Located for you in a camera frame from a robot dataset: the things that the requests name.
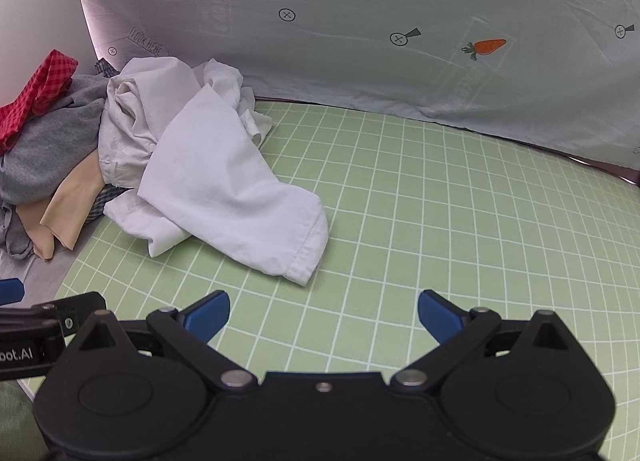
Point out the green grid cutting mat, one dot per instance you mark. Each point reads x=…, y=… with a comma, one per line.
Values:
x=411, y=206

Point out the grey carrot print sheet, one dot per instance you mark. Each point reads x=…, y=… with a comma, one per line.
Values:
x=558, y=74

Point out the red checked garment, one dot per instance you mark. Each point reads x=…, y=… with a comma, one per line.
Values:
x=48, y=83

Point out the white trousers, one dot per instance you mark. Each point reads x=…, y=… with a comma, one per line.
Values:
x=183, y=144

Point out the grey knit garment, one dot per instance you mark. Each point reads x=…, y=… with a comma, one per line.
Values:
x=48, y=148

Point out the beige garment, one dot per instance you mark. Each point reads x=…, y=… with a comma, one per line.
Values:
x=61, y=218

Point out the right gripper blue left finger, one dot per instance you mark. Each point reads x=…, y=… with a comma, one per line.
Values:
x=184, y=336

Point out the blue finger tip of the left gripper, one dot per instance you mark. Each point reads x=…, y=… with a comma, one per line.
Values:
x=11, y=291

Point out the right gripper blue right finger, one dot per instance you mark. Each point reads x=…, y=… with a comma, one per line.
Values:
x=461, y=336

